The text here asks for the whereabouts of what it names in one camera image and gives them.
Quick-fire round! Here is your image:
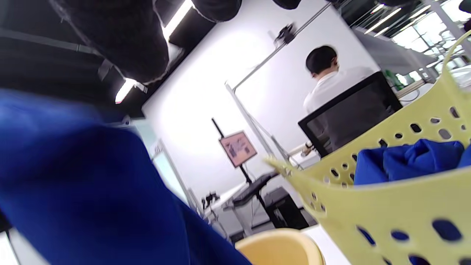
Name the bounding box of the yellow round bowl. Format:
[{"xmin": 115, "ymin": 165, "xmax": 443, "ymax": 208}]
[{"xmin": 235, "ymin": 228, "xmax": 326, "ymax": 265}]

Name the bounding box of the monitor with pink screen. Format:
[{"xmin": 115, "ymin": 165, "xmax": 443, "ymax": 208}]
[{"xmin": 219, "ymin": 130, "xmax": 258, "ymax": 169}]

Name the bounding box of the large blue cloth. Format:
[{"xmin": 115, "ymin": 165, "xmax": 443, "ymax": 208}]
[{"xmin": 0, "ymin": 88, "xmax": 252, "ymax": 265}]

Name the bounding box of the crumpled blue cloth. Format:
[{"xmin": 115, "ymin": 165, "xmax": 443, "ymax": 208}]
[{"xmin": 353, "ymin": 139, "xmax": 471, "ymax": 186}]

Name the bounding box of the black camera on frame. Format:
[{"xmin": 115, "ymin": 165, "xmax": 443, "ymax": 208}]
[{"xmin": 274, "ymin": 23, "xmax": 297, "ymax": 45}]

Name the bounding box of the silver metal frame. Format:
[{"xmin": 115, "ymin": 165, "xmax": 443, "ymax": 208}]
[{"xmin": 224, "ymin": 2, "xmax": 333, "ymax": 172}]

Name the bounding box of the black mesh office chair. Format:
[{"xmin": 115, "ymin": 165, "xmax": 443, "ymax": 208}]
[{"xmin": 298, "ymin": 71, "xmax": 403, "ymax": 158}]

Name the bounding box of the yellow perforated plastic basket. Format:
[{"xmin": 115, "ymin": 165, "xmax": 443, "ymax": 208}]
[{"xmin": 264, "ymin": 30, "xmax": 471, "ymax": 265}]

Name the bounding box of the black computer tower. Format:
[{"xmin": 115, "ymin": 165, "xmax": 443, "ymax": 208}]
[{"xmin": 264, "ymin": 187, "xmax": 310, "ymax": 230}]

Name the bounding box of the black monitor stand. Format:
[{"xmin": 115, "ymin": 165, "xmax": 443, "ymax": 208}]
[{"xmin": 211, "ymin": 118, "xmax": 282, "ymax": 229}]

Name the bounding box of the black keyboard tray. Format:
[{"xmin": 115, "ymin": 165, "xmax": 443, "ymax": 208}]
[{"xmin": 233, "ymin": 172, "xmax": 281, "ymax": 207}]

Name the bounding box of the person's right hand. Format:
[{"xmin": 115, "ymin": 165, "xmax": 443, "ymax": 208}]
[{"xmin": 48, "ymin": 0, "xmax": 303, "ymax": 84}]

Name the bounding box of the long ceiling light strip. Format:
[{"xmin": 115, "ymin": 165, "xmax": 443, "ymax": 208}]
[
  {"xmin": 115, "ymin": 78, "xmax": 138, "ymax": 104},
  {"xmin": 163, "ymin": 0, "xmax": 194, "ymax": 40}
]

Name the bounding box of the glass panel with frame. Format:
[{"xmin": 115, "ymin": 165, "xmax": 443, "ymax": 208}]
[{"xmin": 149, "ymin": 139, "xmax": 192, "ymax": 206}]

